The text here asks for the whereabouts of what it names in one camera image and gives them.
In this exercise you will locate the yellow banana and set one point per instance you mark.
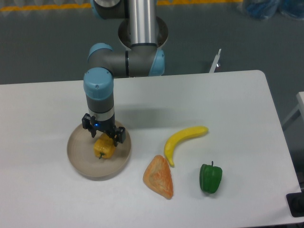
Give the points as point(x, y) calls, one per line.
point(181, 136)

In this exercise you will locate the white side table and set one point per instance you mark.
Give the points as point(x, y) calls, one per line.
point(296, 112)

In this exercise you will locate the yellow floor marking tape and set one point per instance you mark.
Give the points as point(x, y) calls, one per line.
point(31, 5)

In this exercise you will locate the white metal frame leg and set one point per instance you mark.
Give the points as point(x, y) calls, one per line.
point(215, 64)

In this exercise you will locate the blue plastic bag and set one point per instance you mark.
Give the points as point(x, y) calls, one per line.
point(265, 9)

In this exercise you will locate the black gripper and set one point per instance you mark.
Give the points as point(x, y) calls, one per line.
point(117, 134)

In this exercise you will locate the yellow bell pepper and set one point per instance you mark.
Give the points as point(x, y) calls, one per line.
point(104, 147)

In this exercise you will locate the orange bread pastry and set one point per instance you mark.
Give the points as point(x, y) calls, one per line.
point(157, 177)

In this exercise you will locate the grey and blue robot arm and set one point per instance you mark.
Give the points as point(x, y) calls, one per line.
point(144, 58)

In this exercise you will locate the green bell pepper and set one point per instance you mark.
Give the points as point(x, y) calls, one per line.
point(210, 177)

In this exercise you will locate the beige round plate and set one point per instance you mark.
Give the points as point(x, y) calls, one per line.
point(81, 155)

